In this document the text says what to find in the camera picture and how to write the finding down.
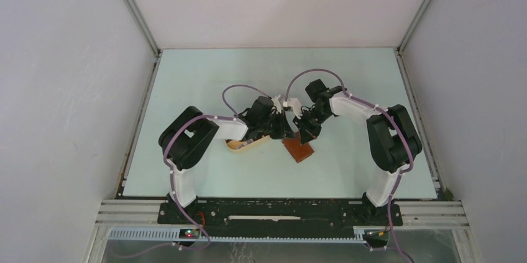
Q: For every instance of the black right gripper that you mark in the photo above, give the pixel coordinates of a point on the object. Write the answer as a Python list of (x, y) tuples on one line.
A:
[(307, 133)]

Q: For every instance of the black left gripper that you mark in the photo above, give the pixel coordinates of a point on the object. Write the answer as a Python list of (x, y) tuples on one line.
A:
[(284, 130)]

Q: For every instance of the brown leather card holder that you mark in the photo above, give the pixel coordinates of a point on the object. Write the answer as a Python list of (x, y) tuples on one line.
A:
[(298, 151)]

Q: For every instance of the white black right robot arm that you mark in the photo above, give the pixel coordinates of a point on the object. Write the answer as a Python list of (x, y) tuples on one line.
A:
[(393, 140)]

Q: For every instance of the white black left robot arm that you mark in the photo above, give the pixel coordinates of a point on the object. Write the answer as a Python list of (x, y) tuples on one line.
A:
[(187, 138)]

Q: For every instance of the beige plastic card tray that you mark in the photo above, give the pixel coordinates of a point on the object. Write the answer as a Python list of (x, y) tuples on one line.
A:
[(242, 146)]

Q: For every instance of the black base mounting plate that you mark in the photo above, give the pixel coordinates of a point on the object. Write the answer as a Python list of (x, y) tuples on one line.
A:
[(281, 218)]

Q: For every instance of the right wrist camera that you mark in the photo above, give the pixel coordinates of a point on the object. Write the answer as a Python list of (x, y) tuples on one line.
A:
[(294, 105)]

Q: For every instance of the aluminium frame rail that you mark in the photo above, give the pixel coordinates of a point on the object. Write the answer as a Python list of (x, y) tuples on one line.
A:
[(137, 219)]

